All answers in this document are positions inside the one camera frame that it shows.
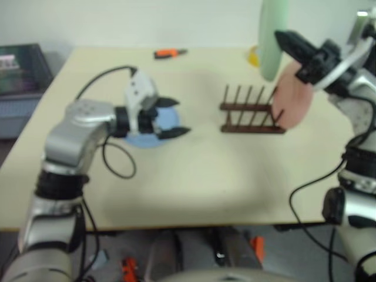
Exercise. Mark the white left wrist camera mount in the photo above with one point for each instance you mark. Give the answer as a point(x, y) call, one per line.
point(141, 85)

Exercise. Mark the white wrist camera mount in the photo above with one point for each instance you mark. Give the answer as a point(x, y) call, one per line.
point(337, 69)
point(141, 85)

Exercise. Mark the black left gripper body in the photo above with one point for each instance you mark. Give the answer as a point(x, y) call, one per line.
point(145, 120)

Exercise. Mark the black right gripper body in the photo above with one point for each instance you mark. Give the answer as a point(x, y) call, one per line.
point(321, 61)

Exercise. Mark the dark mesh crate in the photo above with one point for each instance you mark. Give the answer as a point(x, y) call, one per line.
point(20, 70)

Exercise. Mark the yellow tape roll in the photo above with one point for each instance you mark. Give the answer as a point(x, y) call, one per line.
point(253, 60)

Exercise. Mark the grey base under table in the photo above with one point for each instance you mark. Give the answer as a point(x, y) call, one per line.
point(199, 249)

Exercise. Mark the beige robot torso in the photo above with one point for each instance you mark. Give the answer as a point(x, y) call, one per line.
point(229, 277)

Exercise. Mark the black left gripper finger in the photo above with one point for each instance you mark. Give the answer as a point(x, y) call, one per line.
point(168, 102)
point(174, 132)

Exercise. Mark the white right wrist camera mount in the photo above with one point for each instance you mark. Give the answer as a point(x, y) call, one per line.
point(337, 69)

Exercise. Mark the brown wooden dish rack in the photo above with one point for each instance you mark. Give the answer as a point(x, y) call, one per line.
point(249, 107)

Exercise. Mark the orange black utility knife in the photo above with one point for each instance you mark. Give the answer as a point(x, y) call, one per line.
point(166, 53)

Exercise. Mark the blue plate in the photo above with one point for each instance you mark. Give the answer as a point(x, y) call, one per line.
point(170, 117)

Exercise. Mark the green plate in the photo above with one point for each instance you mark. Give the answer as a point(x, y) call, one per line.
point(271, 44)

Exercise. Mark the orange block under table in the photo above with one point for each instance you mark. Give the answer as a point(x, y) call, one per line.
point(258, 248)

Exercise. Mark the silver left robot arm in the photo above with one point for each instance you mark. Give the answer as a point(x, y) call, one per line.
point(85, 114)

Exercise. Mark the red orange tool under table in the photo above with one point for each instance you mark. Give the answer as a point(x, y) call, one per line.
point(129, 270)

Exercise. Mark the grey storage box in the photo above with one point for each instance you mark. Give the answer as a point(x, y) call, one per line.
point(14, 117)

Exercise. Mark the pink red plate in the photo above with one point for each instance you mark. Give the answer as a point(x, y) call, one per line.
point(290, 100)

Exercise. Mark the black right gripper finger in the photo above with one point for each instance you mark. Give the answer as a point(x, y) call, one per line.
point(295, 44)

